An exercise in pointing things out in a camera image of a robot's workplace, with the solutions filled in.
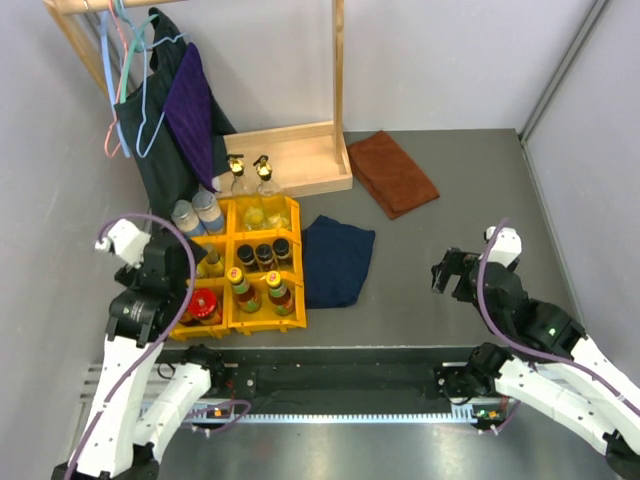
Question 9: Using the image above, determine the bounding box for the small yellow label bottle back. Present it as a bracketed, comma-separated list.
[204, 244, 225, 278]

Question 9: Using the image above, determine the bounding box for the small yellow label bottle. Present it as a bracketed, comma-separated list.
[196, 262, 208, 279]
[204, 244, 225, 278]

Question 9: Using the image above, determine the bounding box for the red lid jar front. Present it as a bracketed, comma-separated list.
[188, 289, 223, 325]

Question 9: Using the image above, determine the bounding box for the red lid jar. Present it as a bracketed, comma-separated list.
[179, 304, 199, 327]
[188, 289, 223, 325]

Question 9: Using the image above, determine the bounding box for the white salt canister front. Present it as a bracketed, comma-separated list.
[171, 199, 207, 238]

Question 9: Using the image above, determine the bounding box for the white salt canister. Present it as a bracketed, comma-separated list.
[171, 199, 207, 238]
[191, 190, 225, 235]

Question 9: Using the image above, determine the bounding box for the white salt canister back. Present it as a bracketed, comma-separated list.
[191, 190, 225, 235]

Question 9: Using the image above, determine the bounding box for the black cap spice jar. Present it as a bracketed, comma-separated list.
[236, 244, 260, 273]
[272, 238, 293, 270]
[255, 243, 277, 272]

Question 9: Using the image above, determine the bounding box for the sauce bottle yellow cap front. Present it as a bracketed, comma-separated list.
[226, 267, 262, 313]

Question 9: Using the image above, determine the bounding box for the sauce bottle yellow cap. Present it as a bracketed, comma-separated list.
[226, 267, 262, 313]
[265, 270, 295, 316]

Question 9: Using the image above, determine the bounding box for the sauce bottle yellow cap back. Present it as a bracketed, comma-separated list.
[265, 270, 295, 316]

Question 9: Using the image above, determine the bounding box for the clear oil bottle gold cap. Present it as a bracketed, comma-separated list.
[253, 155, 291, 230]

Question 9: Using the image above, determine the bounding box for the small yellow label bottle front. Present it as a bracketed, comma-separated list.
[196, 262, 208, 279]

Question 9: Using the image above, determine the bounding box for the red lid jar back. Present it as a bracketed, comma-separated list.
[179, 304, 199, 327]

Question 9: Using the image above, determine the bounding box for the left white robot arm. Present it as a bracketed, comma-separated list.
[52, 230, 227, 479]

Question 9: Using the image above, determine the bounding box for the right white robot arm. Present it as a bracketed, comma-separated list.
[431, 248, 639, 479]

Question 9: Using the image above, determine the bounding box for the yellow bin organizer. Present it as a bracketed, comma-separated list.
[170, 198, 307, 341]

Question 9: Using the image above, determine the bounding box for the dark green hanging garment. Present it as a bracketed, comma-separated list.
[115, 7, 237, 220]

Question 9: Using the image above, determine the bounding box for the navy blue folded cloth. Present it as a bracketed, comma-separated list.
[302, 215, 376, 310]

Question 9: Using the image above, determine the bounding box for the brown folded towel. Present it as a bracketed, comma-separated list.
[347, 131, 440, 220]

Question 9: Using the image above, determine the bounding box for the pink clothes hanger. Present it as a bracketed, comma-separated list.
[100, 1, 131, 158]

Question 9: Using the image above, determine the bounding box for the purple hanging cloth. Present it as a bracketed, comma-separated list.
[163, 43, 226, 192]

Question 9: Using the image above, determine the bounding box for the wooden clothes rack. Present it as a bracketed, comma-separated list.
[44, 1, 353, 197]

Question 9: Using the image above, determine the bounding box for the green clothes hanger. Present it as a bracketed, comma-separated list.
[115, 1, 157, 103]

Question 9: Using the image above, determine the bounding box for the blue clothes hanger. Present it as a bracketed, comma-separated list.
[99, 9, 191, 159]

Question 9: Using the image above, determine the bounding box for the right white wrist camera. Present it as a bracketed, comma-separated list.
[488, 227, 522, 268]

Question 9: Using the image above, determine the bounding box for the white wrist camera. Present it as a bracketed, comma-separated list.
[488, 227, 522, 268]
[94, 219, 151, 269]

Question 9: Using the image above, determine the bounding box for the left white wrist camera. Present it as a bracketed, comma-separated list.
[94, 219, 151, 269]

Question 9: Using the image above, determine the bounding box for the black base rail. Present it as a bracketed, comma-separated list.
[149, 344, 591, 416]

